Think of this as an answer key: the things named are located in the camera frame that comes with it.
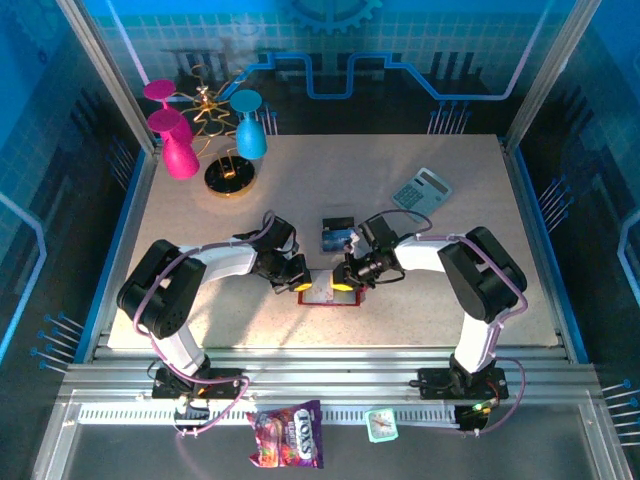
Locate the purple candy bag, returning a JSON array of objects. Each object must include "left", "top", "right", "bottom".
[{"left": 245, "top": 398, "right": 325, "bottom": 470}]

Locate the aluminium enclosure frame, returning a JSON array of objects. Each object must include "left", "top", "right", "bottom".
[{"left": 29, "top": 0, "right": 636, "bottom": 480}]

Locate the grey desk calculator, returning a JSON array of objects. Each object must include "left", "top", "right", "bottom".
[{"left": 389, "top": 166, "right": 454, "bottom": 223}]

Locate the red card holder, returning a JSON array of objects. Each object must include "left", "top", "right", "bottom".
[{"left": 297, "top": 269, "right": 369, "bottom": 307}]

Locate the blue wine glass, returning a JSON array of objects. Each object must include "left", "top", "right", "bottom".
[{"left": 229, "top": 89, "right": 268, "bottom": 161}]

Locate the gold wire wine glass rack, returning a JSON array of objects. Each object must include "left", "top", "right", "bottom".
[{"left": 178, "top": 62, "right": 259, "bottom": 200}]

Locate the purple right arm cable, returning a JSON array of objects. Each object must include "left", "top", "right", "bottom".
[{"left": 372, "top": 208, "right": 530, "bottom": 439}]

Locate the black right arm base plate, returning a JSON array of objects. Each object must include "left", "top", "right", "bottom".
[{"left": 409, "top": 366, "right": 510, "bottom": 401}]

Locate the silver credit card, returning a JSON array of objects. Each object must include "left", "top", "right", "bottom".
[{"left": 308, "top": 270, "right": 335, "bottom": 303}]

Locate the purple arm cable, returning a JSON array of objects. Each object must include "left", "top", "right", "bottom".
[
  {"left": 372, "top": 208, "right": 530, "bottom": 439},
  {"left": 132, "top": 209, "right": 277, "bottom": 441}
]

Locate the small teal alarm clock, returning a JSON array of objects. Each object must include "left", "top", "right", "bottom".
[{"left": 363, "top": 407, "right": 400, "bottom": 444}]

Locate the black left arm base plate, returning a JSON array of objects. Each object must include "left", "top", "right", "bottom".
[{"left": 151, "top": 367, "right": 247, "bottom": 401}]

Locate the pink wine glass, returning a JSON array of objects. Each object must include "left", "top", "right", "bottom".
[
  {"left": 146, "top": 108, "right": 201, "bottom": 180},
  {"left": 142, "top": 78, "right": 194, "bottom": 146}
]

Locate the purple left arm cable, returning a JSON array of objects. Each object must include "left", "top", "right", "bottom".
[{"left": 132, "top": 209, "right": 277, "bottom": 441}]

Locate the white slotted cable duct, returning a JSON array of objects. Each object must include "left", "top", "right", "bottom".
[{"left": 78, "top": 405, "right": 460, "bottom": 427}]

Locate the blue credit card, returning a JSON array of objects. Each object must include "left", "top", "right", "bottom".
[{"left": 320, "top": 228, "right": 357, "bottom": 254}]

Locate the small black electronics box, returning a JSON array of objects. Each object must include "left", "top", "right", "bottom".
[{"left": 455, "top": 402, "right": 495, "bottom": 434}]

